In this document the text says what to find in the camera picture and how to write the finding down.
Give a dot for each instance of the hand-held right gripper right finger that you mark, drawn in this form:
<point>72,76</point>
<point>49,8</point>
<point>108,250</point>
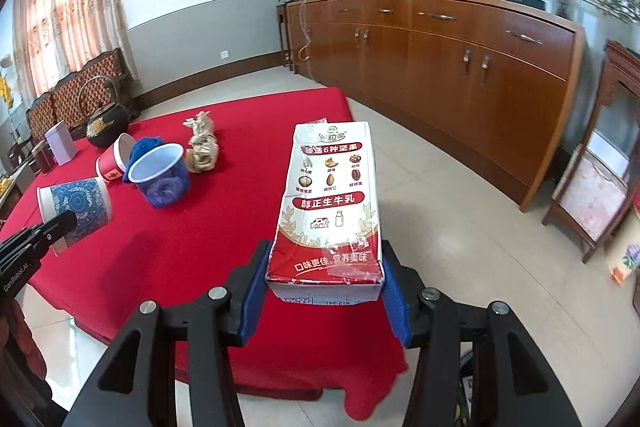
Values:
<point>395,309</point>

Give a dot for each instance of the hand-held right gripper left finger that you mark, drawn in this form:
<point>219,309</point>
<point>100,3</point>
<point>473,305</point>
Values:
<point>251,309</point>

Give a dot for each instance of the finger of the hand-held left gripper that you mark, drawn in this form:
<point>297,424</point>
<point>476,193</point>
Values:
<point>52,229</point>

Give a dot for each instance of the blue patterned paper cup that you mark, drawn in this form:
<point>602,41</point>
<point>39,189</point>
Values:
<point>80,212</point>

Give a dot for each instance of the red and white milk carton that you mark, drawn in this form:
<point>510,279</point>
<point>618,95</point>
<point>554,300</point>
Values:
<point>327,212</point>

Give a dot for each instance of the dark brown cup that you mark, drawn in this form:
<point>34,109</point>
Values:
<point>41,158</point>

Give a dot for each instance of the red tablecloth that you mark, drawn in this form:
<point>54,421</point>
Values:
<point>200,247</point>

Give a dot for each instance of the pale grey canister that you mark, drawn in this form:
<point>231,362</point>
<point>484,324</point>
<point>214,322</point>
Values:
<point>61,144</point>

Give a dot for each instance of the red paper cup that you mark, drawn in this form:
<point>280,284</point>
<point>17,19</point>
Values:
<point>112,162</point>

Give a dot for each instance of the black iron teapot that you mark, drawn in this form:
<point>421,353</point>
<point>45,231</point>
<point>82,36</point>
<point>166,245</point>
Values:
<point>106,127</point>

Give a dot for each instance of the blue plastic cup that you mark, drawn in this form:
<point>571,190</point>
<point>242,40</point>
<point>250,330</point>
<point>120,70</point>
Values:
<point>162,182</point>

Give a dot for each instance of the blue cloth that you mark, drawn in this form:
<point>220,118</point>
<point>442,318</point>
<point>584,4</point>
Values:
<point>142,147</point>

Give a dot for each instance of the wooden bench sofa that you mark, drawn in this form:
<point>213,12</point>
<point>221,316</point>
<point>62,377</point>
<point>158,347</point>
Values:
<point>75,87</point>

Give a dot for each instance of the crumpled brown paper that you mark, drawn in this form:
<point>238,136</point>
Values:
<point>202,147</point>

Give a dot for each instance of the pink gift bag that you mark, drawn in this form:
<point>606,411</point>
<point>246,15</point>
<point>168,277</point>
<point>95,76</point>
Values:
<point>592,194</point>

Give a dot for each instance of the floral lidded waste bin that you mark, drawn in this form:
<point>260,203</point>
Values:
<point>627,262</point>

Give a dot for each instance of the long wooden sideboard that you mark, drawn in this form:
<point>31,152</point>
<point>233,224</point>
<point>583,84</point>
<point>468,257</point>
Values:
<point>440,72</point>

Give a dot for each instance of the carved wooden plant stand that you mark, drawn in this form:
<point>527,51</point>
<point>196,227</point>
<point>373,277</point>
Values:
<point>617,72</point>

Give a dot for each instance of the white wall outlet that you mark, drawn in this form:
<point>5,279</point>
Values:
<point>224,54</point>

